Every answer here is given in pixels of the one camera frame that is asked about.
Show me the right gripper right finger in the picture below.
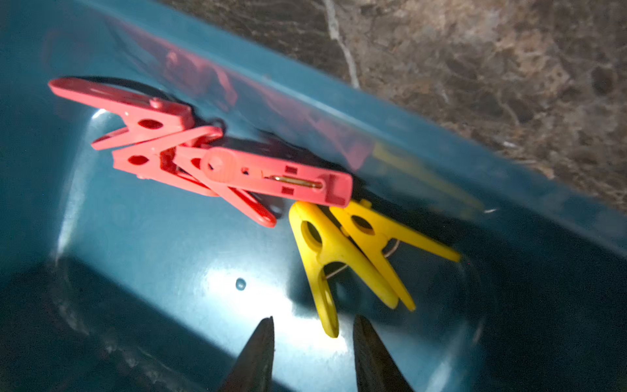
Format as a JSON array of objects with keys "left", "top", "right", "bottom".
[{"left": 353, "top": 315, "right": 413, "bottom": 392}]

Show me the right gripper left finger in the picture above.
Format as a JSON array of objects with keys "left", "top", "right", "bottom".
[{"left": 218, "top": 316, "right": 275, "bottom": 392}]

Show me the yellow clothespin second row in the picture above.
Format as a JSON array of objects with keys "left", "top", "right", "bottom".
[{"left": 329, "top": 200, "right": 461, "bottom": 311}]

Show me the teal plastic storage box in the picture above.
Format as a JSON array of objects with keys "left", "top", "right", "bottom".
[{"left": 1, "top": 1, "right": 626, "bottom": 391}]

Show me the red clothespin lower box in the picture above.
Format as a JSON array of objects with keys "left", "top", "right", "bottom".
[{"left": 112, "top": 126, "right": 277, "bottom": 228}]

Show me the red clothespin in box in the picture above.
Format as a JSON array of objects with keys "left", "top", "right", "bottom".
[{"left": 48, "top": 78, "right": 195, "bottom": 150}]

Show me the yellow clothespin right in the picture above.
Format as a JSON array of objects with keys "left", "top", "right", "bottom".
[{"left": 288, "top": 201, "right": 399, "bottom": 338}]

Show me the red clothespin flat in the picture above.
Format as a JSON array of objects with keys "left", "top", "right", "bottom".
[{"left": 200, "top": 147, "right": 354, "bottom": 207}]

